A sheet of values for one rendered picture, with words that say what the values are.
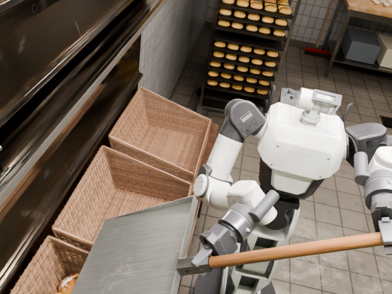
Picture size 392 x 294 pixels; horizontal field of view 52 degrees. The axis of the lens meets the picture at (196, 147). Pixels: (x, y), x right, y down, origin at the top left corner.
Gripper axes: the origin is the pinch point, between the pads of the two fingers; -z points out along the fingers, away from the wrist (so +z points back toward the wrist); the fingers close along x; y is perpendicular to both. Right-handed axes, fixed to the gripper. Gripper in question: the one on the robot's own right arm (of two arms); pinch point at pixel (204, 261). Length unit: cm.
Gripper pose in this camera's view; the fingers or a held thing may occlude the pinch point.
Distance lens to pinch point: 108.1
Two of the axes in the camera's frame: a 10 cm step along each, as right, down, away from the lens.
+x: -3.9, -7.8, -4.9
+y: 6.5, 1.4, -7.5
